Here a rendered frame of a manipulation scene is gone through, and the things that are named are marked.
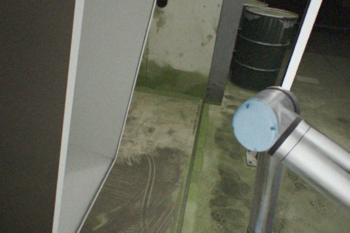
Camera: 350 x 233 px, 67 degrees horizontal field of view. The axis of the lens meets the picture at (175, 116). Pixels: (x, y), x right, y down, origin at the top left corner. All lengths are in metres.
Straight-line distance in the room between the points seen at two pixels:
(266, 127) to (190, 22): 2.04
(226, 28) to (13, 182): 2.24
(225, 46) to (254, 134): 2.01
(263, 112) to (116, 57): 0.62
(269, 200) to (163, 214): 0.80
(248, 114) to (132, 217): 1.11
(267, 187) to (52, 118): 0.68
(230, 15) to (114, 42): 1.66
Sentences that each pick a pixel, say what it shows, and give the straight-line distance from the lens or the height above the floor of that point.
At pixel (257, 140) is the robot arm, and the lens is 0.63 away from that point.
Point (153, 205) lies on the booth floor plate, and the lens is 1.64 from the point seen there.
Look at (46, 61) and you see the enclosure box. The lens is 0.41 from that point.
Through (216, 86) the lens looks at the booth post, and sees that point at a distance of 2.74.
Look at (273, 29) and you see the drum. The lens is 3.09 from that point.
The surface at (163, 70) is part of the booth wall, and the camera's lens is 2.74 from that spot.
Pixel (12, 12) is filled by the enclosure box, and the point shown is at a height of 1.22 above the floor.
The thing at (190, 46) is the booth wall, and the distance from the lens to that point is 2.62.
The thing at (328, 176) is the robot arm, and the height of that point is 0.95.
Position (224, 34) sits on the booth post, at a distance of 2.57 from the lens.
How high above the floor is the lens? 1.30
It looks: 31 degrees down
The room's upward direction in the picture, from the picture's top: 7 degrees clockwise
